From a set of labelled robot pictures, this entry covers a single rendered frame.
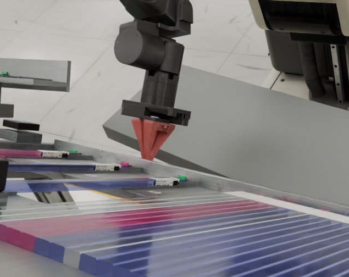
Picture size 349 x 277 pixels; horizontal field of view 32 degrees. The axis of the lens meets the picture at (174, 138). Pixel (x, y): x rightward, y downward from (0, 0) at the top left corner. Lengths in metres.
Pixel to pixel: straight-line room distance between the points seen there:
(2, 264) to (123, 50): 0.59
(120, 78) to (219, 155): 1.44
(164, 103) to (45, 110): 1.61
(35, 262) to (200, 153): 0.79
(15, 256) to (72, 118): 2.04
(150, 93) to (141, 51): 0.09
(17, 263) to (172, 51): 0.64
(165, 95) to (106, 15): 2.07
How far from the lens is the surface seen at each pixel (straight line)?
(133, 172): 0.98
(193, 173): 0.95
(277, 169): 1.10
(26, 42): 3.12
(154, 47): 0.95
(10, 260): 0.42
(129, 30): 0.95
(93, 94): 2.53
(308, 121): 1.18
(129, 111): 1.01
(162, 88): 0.99
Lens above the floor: 1.38
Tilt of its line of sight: 40 degrees down
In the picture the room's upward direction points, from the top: 21 degrees counter-clockwise
